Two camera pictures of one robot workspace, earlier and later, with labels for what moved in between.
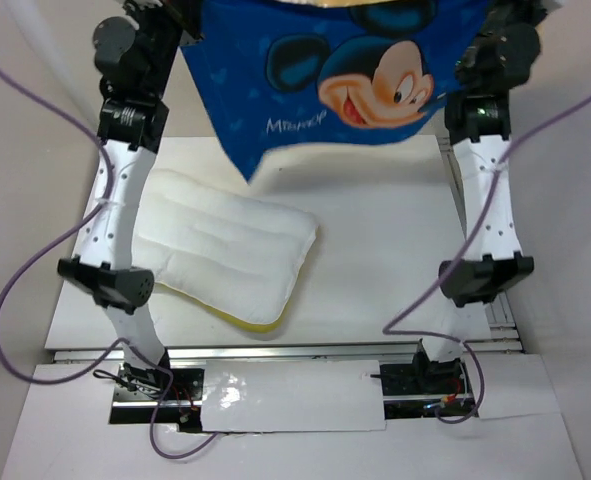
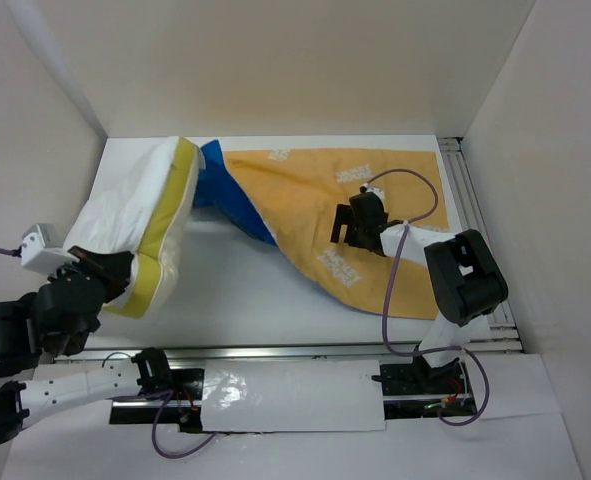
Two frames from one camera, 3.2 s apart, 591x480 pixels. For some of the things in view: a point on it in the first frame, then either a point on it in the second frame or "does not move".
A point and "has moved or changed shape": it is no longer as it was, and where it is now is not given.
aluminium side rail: (502, 333) does not move
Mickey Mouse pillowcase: (277, 73) -> (287, 197)
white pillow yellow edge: (237, 258) has moved or changed shape
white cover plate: (291, 395) does not move
